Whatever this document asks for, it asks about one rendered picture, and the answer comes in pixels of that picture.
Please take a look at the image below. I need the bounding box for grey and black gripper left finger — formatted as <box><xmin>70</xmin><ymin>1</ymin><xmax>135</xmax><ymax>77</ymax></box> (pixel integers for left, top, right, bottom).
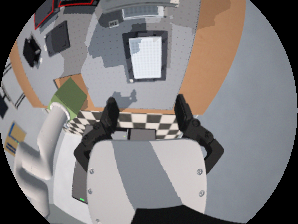
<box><xmin>73</xmin><ymin>97</ymin><xmax>120</xmax><ymax>172</ymax></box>

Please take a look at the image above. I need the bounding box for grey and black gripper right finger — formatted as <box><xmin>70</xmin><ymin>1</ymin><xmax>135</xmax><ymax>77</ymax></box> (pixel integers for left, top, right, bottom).
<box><xmin>174</xmin><ymin>94</ymin><xmax>224</xmax><ymax>175</ymax></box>

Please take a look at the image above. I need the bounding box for white microplate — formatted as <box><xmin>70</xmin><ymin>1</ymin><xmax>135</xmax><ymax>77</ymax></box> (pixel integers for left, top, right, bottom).
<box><xmin>122</xmin><ymin>6</ymin><xmax>164</xmax><ymax>20</ymax></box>
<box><xmin>129</xmin><ymin>37</ymin><xmax>162</xmax><ymax>79</ymax></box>

